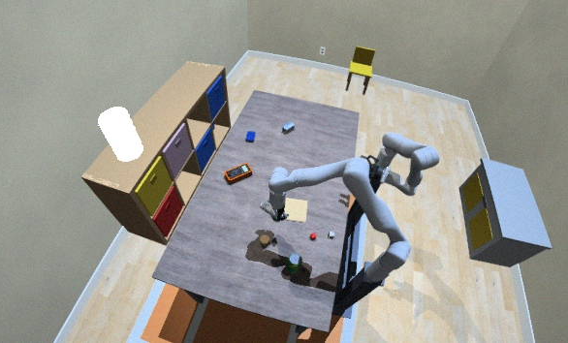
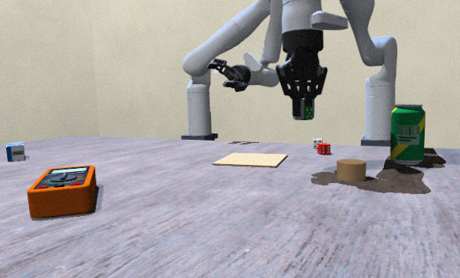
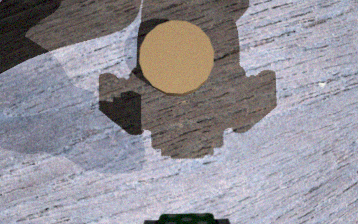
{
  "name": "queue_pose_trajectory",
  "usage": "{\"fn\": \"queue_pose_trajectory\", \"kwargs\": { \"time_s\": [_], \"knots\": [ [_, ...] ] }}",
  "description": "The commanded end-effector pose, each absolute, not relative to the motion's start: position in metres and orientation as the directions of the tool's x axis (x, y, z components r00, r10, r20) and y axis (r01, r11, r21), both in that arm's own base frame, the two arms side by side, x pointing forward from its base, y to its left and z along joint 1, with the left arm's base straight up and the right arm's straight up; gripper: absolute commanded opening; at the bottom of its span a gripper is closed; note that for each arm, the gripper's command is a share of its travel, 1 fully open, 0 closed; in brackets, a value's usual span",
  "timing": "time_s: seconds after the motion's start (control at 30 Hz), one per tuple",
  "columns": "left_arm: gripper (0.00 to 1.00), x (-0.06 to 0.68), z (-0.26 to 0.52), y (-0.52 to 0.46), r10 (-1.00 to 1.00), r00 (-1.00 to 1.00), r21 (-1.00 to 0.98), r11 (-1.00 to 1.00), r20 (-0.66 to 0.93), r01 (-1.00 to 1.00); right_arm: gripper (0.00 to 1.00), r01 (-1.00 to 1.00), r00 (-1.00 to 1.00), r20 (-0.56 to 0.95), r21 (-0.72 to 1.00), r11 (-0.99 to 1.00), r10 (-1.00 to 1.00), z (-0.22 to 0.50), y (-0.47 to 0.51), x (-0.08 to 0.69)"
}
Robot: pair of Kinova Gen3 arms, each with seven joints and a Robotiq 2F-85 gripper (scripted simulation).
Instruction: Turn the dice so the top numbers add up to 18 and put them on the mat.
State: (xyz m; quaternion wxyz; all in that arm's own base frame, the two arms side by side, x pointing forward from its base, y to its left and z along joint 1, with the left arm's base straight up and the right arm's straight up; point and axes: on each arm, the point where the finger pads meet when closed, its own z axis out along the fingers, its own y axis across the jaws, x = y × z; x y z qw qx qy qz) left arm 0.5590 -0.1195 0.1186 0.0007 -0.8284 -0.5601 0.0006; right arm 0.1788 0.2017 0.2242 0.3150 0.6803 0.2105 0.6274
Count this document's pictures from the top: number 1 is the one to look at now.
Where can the tan short cylinder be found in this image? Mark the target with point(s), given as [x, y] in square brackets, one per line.
[264, 240]

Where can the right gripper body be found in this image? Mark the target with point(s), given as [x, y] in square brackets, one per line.
[376, 172]

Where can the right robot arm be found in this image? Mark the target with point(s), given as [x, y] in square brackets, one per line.
[424, 158]

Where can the orange digital multimeter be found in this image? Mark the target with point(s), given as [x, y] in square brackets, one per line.
[238, 173]

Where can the green soda can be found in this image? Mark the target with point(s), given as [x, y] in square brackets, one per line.
[294, 263]

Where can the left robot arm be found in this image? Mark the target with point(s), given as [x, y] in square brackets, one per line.
[355, 177]

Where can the beige flat mat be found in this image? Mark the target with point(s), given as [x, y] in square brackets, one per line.
[296, 209]

